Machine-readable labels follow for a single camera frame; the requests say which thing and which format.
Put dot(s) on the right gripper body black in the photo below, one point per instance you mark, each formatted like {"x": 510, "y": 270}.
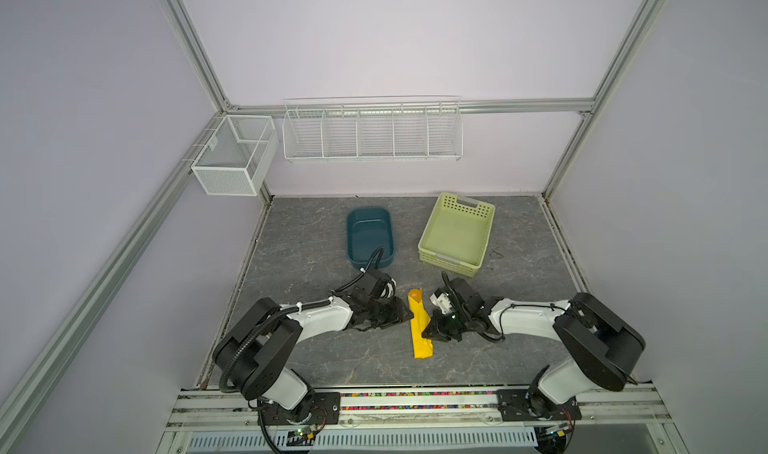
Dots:
{"x": 448, "y": 325}

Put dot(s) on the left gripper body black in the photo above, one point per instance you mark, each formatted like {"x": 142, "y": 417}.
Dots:
{"x": 384, "y": 314}

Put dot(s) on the yellow paper napkin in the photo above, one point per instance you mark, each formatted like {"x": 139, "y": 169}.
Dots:
{"x": 422, "y": 347}

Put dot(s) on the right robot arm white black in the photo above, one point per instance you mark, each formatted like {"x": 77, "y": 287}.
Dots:
{"x": 602, "y": 348}

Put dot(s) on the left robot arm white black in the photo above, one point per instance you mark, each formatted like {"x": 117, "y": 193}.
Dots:
{"x": 253, "y": 355}

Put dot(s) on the light green perforated basket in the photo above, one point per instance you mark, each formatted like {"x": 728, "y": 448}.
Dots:
{"x": 457, "y": 234}

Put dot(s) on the dark teal plastic tub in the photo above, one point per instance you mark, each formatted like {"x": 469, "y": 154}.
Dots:
{"x": 369, "y": 228}

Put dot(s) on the white vent grille strip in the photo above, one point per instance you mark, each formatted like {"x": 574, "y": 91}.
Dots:
{"x": 343, "y": 440}

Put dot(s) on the white mesh box basket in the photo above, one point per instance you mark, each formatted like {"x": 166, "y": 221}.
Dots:
{"x": 236, "y": 157}

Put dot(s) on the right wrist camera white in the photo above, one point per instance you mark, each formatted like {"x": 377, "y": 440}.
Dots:
{"x": 443, "y": 302}

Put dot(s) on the white wire shelf rack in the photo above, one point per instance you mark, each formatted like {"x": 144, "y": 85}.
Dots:
{"x": 360, "y": 129}

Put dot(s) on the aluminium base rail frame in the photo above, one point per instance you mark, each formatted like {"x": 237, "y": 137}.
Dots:
{"x": 634, "y": 420}

